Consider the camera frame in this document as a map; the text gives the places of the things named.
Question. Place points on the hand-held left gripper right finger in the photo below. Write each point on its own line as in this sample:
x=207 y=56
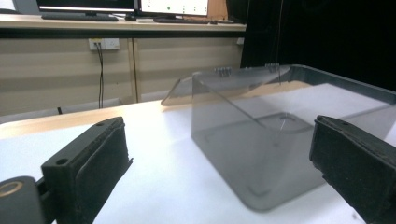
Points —
x=361 y=168

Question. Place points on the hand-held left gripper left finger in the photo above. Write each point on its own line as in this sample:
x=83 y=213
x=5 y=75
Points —
x=90 y=168

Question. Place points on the white table cover sheet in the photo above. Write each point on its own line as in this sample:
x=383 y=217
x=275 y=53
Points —
x=155 y=180

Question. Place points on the beige desk with dark edge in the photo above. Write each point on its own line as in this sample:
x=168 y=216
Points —
x=62 y=71

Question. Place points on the black curtain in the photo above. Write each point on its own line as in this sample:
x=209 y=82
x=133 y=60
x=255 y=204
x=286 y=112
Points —
x=327 y=37

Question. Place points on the black keyboard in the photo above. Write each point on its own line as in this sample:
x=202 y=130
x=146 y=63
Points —
x=180 y=20
x=79 y=17

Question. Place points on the dark-screen monitor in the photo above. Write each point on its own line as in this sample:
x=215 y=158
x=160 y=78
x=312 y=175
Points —
x=85 y=3

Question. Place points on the bright-screen monitor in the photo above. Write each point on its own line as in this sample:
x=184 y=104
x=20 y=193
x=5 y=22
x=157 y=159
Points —
x=174 y=6

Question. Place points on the small black bracket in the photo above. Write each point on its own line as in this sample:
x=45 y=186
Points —
x=59 y=110

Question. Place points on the white wall outlet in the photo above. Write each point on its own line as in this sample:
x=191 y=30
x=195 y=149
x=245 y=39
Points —
x=106 y=44

